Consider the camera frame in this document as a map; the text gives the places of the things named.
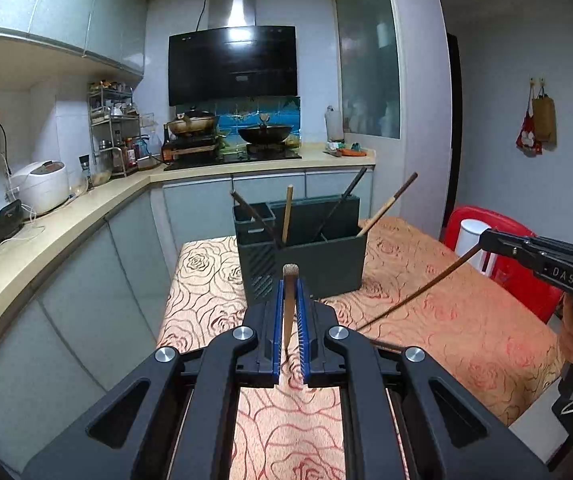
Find dark brown chopstick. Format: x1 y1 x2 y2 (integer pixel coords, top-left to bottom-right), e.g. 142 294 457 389
356 242 484 332

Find light bamboo chopstick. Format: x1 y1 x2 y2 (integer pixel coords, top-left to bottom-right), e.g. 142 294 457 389
281 184 294 246

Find black chopstick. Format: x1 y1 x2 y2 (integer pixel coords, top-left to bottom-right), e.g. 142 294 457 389
311 167 368 243

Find black wok right burner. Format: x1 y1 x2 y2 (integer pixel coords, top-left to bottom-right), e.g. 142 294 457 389
238 125 291 145

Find orange item on counter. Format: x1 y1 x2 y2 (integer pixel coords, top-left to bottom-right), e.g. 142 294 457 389
325 142 367 157

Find white rice cooker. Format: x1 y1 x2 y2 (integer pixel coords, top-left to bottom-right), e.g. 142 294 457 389
10 160 70 216

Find red plastic chair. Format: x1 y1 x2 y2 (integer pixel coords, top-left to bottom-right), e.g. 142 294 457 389
442 206 562 324

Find dark green utensil holder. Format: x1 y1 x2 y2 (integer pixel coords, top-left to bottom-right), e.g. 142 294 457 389
233 195 367 304

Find gas stove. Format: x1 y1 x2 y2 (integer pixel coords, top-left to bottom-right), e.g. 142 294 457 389
160 134 302 170

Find metal spice rack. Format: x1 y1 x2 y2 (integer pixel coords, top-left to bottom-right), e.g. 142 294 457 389
87 79 140 178

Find brown hanging bag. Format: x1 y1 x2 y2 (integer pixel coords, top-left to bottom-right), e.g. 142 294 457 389
532 82 557 145

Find upper wall cabinets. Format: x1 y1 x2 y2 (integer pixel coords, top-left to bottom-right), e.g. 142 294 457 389
0 0 148 76

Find red hanging apron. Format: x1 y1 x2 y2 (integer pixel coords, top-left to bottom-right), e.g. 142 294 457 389
515 79 543 157

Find lower kitchen cabinets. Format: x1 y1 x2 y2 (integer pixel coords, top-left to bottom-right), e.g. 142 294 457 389
0 167 376 476

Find pepper grinder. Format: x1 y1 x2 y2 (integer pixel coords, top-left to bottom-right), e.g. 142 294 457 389
78 154 92 191

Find black range hood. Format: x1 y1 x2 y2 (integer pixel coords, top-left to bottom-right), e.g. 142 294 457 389
167 0 299 106

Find wok on left burner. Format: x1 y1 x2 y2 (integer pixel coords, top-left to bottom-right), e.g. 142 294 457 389
165 110 217 136

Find beige kitchen countertop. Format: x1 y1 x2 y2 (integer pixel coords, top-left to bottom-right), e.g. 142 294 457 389
0 143 377 330

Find white bottle on counter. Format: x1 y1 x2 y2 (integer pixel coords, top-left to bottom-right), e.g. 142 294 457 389
325 105 344 142

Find dark crossing chopstick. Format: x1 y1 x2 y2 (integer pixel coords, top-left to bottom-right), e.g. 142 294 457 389
369 339 406 353

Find light brown chopstick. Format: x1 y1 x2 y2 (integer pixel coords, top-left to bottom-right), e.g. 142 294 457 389
282 263 299 353

